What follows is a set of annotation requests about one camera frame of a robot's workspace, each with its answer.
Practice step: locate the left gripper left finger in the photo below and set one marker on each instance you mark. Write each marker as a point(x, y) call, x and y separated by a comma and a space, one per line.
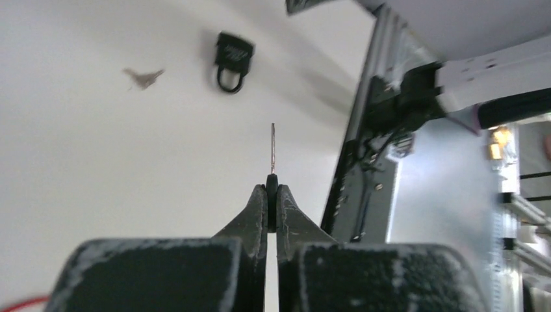
point(225, 272)

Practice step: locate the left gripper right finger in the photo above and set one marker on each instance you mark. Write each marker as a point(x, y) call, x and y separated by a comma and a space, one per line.
point(318, 274)

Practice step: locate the black head key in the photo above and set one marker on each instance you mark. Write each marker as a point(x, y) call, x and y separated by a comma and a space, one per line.
point(272, 184)

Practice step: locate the black padlock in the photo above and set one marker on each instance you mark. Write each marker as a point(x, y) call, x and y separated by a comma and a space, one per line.
point(233, 53)

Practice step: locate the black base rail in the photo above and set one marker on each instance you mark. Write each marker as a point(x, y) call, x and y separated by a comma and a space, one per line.
point(363, 175)

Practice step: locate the red cable lock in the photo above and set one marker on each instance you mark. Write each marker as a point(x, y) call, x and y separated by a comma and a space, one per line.
point(30, 302)

